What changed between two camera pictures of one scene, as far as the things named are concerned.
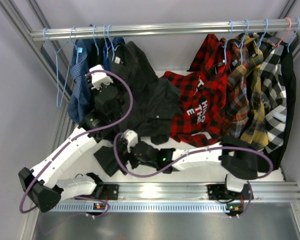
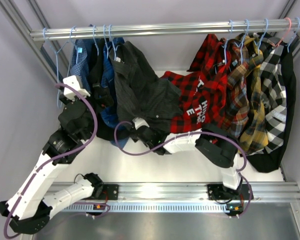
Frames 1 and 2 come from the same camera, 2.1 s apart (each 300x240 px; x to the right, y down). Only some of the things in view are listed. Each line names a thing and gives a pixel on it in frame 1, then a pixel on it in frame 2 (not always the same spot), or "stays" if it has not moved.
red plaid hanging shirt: [213, 60] stays
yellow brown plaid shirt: [244, 115] stays
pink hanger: [290, 24] stays
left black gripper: [109, 90] → [100, 92]
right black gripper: [130, 155] → [142, 132]
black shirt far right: [272, 160] stays
